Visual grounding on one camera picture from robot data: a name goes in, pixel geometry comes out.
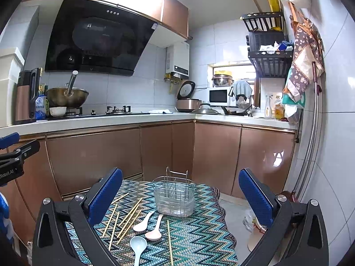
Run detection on blue gloved left hand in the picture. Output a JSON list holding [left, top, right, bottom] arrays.
[[0, 193, 14, 244]]

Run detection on dark red dustpan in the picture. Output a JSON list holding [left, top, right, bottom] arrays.
[[281, 190, 298, 203]]

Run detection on copper lower cabinets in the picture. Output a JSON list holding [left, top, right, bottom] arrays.
[[3, 119, 296, 242]]

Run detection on blue salt bag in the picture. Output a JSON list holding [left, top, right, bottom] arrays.
[[35, 95, 46, 121]]

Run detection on zigzag knitted table mat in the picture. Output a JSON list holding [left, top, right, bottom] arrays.
[[64, 179, 240, 266]]

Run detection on white small bowl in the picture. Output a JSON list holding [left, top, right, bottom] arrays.
[[49, 107, 67, 117]]

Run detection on copper black electric kettle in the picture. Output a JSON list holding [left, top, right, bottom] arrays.
[[14, 68, 43, 124]]

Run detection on black gas stove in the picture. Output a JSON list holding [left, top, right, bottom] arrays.
[[47, 106, 149, 121]]

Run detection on yellow oil bottle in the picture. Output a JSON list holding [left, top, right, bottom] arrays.
[[274, 99, 285, 120]]

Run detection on white spray bottle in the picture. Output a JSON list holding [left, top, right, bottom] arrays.
[[265, 94, 272, 118]]

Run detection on steel pot lid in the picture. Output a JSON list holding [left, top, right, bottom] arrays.
[[192, 103, 220, 115]]

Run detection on white microwave oven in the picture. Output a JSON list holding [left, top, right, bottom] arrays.
[[209, 86, 236, 106]]

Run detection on grey blue hanging towel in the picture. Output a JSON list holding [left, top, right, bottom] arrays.
[[233, 80, 253, 98]]

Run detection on copper rice cooker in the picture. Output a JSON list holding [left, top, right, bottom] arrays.
[[176, 80, 201, 113]]

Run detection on steel pot on microwave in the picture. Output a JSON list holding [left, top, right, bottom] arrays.
[[212, 71, 234, 87]]

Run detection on brown patterned hanging apron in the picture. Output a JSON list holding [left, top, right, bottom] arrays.
[[283, 2, 324, 103]]

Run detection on black range hood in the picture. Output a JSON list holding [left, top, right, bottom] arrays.
[[45, 0, 158, 76]]

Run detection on white water heater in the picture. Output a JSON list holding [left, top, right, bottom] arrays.
[[166, 41, 189, 79]]

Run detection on yellow roll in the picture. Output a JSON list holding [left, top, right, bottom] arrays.
[[268, 0, 282, 31]]

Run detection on clear wire utensil holder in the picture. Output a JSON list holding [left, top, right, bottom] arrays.
[[152, 166, 195, 217]]

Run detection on brass wok with handle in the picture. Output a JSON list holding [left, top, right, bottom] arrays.
[[46, 70, 89, 109]]

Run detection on metal broom handle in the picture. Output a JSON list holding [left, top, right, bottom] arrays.
[[294, 61, 322, 201]]

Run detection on black wall dish rack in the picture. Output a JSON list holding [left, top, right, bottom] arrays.
[[241, 12, 293, 78]]

